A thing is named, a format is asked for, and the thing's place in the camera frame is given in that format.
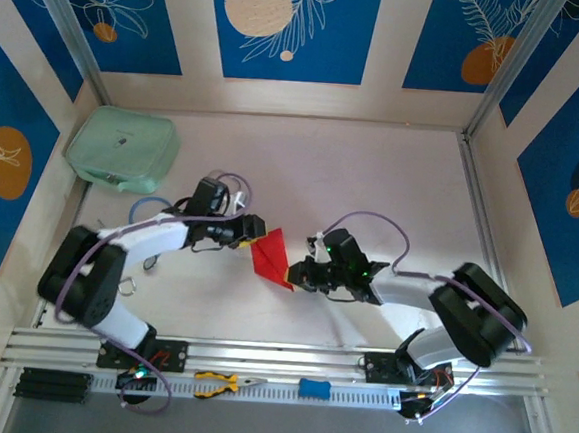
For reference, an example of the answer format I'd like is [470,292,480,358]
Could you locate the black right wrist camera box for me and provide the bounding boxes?
[304,224,371,275]

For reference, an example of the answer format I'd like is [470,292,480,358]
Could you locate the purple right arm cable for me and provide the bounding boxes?
[307,207,544,433]

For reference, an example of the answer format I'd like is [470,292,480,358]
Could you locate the blue stethoscope with metal earpieces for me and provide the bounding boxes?
[129,193,173,224]

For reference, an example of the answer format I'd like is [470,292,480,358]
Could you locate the mint green zip case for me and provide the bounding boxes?
[60,103,185,199]

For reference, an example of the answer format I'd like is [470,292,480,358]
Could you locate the red paper sheet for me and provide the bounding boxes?
[247,226,301,294]

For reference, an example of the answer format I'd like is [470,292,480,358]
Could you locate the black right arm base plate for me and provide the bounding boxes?
[362,350,455,391]

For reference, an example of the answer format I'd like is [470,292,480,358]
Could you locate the aluminium mounting rail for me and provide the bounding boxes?
[0,314,553,409]

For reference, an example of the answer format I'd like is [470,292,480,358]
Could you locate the grey metal sheet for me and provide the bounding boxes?
[1,382,550,433]

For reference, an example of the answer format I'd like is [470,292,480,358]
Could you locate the aluminium side rail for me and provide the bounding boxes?
[32,176,94,332]
[442,132,540,356]

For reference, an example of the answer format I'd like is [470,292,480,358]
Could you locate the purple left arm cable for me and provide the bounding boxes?
[46,160,255,423]

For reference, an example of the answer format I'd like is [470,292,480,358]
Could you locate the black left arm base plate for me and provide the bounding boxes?
[95,333,190,375]

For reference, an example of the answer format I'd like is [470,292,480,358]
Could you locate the slotted grey cable duct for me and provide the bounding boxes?
[89,364,405,417]

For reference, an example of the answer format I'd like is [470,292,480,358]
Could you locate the black profile stack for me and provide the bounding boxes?
[12,365,94,405]

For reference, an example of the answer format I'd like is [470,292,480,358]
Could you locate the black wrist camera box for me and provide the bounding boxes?
[188,175,249,220]
[304,224,371,275]

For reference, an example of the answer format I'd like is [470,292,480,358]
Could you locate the blue sponge block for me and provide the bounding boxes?
[297,377,332,400]

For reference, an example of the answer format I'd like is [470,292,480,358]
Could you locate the yellow handled pliers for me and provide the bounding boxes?
[192,369,269,405]

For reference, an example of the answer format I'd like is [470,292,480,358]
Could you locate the aluminium frame post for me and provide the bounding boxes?
[461,0,571,148]
[15,0,121,108]

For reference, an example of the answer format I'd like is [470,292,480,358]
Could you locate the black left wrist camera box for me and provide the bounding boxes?
[188,175,249,220]

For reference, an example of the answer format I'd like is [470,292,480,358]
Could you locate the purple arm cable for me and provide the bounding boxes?
[307,207,544,433]
[46,160,255,423]

